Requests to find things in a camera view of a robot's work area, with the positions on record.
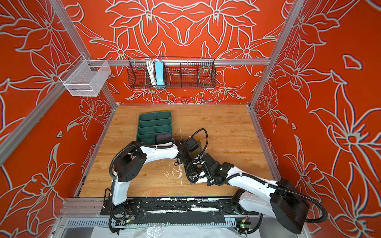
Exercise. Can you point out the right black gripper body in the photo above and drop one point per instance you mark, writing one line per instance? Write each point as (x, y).
(209, 176)

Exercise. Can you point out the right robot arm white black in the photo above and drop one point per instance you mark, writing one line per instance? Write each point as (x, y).
(278, 199)

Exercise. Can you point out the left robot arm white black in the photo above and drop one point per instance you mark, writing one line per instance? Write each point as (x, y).
(127, 164)

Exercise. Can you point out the black wire wall basket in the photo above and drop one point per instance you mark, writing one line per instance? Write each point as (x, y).
(179, 73)

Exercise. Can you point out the green divided plastic tray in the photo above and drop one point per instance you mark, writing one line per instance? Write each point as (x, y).
(152, 124)

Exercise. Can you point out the light blue box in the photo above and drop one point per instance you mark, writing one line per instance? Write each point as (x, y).
(159, 69)

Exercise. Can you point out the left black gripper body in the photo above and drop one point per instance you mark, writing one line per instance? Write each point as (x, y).
(187, 158)

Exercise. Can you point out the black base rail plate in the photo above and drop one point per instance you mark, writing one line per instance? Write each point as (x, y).
(176, 211)

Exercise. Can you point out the clear mesh wall basket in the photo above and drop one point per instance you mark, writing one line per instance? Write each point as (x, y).
(85, 78)

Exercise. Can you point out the white slotted cable duct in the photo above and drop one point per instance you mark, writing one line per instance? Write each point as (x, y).
(104, 223)

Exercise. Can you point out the green striped sock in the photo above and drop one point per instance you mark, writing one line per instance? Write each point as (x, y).
(204, 145)

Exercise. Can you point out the purple sock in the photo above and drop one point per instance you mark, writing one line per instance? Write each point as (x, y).
(163, 138)

